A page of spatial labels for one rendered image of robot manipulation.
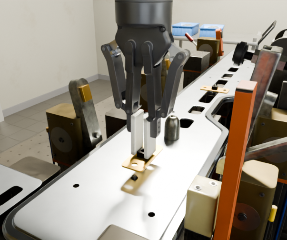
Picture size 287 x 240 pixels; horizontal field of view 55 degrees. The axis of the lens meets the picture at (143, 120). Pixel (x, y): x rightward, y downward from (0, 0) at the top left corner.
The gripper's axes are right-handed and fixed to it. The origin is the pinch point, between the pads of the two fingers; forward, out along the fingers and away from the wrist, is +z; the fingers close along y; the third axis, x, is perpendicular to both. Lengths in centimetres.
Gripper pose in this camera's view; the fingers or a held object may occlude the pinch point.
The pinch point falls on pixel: (143, 134)
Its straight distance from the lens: 44.1
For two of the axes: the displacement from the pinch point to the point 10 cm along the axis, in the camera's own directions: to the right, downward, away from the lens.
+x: -4.7, 3.7, -8.0
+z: 0.0, 9.1, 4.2
